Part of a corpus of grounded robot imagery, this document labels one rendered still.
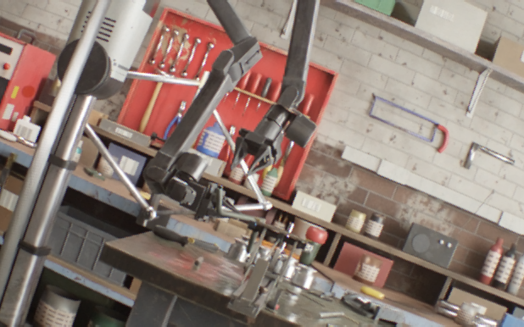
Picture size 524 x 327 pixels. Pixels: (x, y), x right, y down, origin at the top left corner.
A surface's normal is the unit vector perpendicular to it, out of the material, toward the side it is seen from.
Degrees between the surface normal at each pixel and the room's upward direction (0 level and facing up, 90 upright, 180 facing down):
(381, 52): 90
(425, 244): 90
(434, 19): 88
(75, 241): 90
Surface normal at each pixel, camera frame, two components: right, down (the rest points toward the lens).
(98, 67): -0.13, -0.03
